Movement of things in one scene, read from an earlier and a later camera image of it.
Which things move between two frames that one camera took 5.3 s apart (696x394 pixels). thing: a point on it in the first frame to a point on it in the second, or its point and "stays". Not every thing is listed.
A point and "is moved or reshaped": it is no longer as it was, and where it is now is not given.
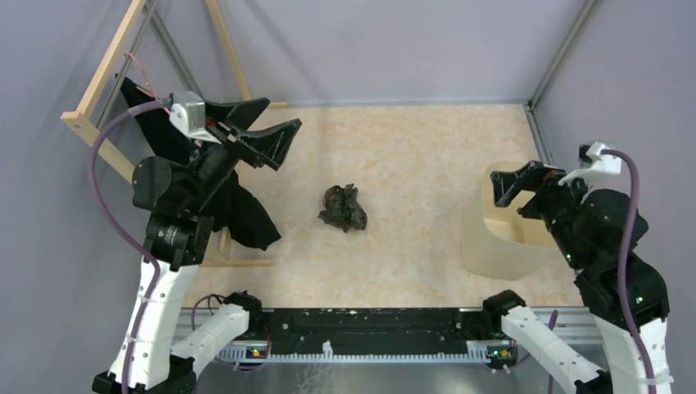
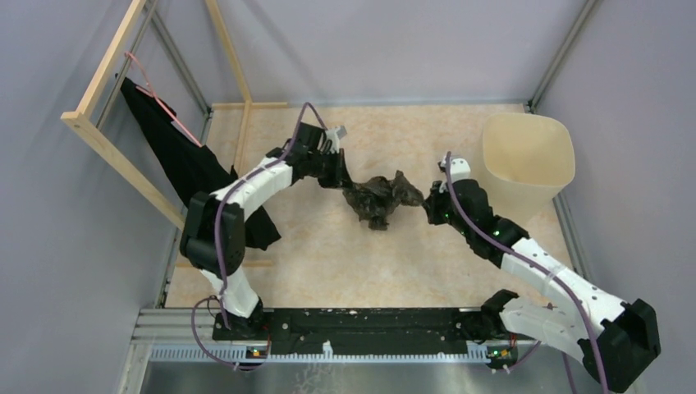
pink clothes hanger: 149,93 stays
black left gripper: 267,144 to 340,176
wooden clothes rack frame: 86,130 stays
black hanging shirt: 238,215 stays
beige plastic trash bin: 498,243 is moved or reshaped
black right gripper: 533,176 to 432,202
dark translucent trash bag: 343,208 to 374,199
